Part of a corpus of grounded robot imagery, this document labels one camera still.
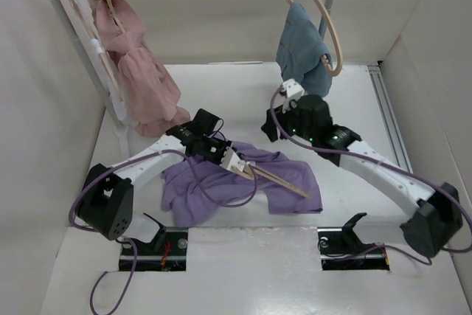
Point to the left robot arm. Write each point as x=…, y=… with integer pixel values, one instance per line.
x=106, y=201

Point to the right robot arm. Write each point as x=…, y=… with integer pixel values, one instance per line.
x=432, y=214

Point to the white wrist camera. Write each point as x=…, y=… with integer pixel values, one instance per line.
x=233, y=163
x=291, y=90

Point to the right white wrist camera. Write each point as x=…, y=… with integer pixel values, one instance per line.
x=291, y=90

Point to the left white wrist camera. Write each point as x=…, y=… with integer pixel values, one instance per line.
x=233, y=163

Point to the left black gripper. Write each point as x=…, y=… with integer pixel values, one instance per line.
x=223, y=146

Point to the aluminium rail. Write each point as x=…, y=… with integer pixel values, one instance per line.
x=393, y=132

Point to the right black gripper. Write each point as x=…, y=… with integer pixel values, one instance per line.
x=279, y=116

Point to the blue garment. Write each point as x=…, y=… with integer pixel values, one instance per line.
x=300, y=51

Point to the purple t shirt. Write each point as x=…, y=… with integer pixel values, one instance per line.
x=196, y=189

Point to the pink dress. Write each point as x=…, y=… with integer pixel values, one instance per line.
x=151, y=92

